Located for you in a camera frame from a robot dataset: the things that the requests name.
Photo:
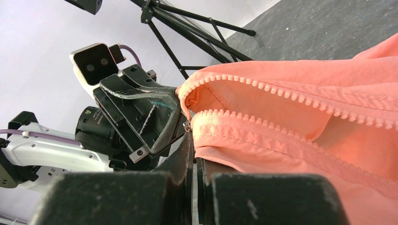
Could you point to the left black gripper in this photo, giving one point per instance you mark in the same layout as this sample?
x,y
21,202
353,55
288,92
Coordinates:
x,y
146,115

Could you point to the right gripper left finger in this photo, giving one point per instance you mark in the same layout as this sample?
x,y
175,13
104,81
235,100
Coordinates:
x,y
159,197

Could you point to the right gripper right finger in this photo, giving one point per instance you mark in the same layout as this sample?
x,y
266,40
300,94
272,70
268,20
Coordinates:
x,y
226,197

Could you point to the salmon pink zip jacket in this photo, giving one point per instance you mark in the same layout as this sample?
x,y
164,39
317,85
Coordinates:
x,y
335,118

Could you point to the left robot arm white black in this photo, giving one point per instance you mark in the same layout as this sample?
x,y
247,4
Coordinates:
x,y
31,154

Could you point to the black tripod stand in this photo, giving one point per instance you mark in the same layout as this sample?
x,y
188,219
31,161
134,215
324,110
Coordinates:
x,y
216,47

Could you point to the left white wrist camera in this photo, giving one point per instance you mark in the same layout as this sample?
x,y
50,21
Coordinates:
x,y
94,63

